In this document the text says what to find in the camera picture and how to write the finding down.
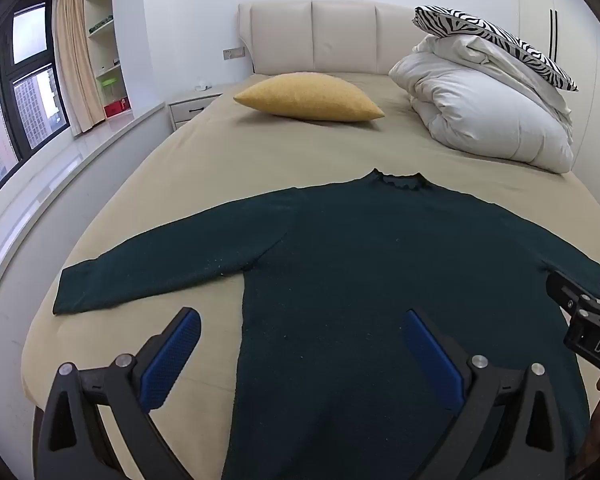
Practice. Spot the white shelf unit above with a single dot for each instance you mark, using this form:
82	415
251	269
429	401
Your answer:
105	50

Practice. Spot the white wardrobe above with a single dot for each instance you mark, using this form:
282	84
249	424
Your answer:
570	20

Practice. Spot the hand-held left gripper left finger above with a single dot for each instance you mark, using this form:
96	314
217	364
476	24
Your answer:
172	360

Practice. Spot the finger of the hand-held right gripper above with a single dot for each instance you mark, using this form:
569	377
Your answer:
562	287

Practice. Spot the white window sill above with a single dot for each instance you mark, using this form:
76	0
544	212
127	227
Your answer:
70	175

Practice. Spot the wall switch panel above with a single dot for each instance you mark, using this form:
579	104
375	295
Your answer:
233	53

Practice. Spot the row of green books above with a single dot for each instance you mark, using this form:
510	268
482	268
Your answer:
101	23

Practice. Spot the beige curtain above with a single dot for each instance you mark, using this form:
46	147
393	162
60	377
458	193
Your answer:
75	60

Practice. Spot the red box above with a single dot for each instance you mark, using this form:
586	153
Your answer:
116	108

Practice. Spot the black framed window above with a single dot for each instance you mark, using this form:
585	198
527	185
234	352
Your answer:
30	90

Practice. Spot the white nightstand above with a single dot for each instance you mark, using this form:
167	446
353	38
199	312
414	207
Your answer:
190	105

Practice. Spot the dark green knit sweater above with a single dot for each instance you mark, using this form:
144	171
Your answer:
355	260

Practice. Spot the cream padded headboard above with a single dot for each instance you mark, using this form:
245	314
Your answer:
340	35

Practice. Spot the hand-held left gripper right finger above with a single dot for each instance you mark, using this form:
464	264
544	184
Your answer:
430	355

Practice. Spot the yellow pillow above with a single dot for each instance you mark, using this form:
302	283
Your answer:
307	95

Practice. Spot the bed with beige sheet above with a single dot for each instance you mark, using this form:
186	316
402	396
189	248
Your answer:
220	160

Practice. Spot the zebra striped pillow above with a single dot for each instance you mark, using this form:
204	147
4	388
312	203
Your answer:
500	35

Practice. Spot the white folded duvet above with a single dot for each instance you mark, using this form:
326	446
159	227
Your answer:
490	115

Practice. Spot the small white object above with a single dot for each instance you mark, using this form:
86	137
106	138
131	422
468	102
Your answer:
202	86

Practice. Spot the green shelf item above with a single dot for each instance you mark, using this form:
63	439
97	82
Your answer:
109	81

